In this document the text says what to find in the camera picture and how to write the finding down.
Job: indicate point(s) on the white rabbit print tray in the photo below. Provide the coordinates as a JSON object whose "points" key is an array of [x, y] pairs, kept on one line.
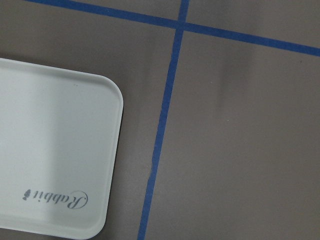
{"points": [[59, 132]]}

